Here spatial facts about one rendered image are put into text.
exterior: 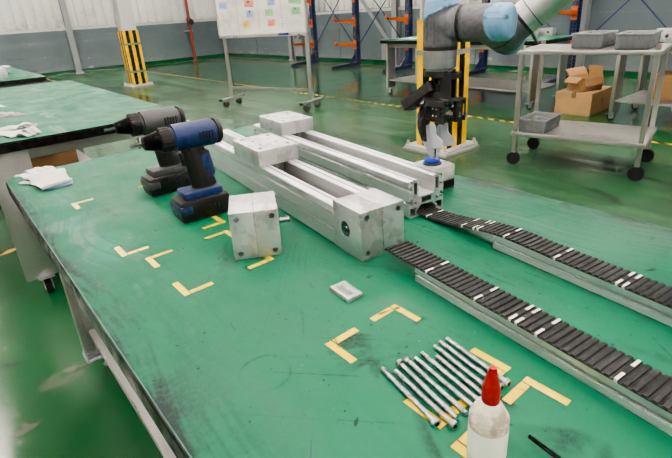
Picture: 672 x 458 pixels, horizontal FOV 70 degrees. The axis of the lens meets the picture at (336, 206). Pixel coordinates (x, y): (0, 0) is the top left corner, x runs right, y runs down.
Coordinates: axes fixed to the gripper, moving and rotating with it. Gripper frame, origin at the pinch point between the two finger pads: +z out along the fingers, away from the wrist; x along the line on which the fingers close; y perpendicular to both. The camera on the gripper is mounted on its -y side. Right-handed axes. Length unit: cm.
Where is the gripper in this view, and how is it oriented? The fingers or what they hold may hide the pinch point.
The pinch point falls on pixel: (432, 152)
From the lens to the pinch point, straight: 121.6
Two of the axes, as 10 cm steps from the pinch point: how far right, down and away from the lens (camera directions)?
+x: 8.4, -2.5, 4.9
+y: 5.4, 2.8, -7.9
